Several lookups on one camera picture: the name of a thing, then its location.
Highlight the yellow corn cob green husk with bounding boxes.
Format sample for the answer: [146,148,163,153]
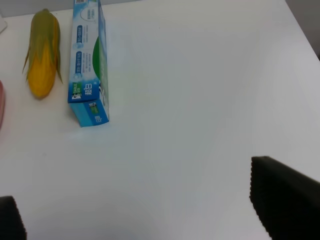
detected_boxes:
[24,8,62,100]

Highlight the pink square plate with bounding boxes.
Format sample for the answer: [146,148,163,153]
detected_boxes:
[0,81,6,126]

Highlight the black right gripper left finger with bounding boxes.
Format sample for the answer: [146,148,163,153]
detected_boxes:
[0,196,27,240]

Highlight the blue toothpaste box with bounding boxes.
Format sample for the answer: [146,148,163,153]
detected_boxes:
[67,0,110,127]

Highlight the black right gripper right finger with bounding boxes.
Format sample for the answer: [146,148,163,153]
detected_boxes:
[249,156,320,240]

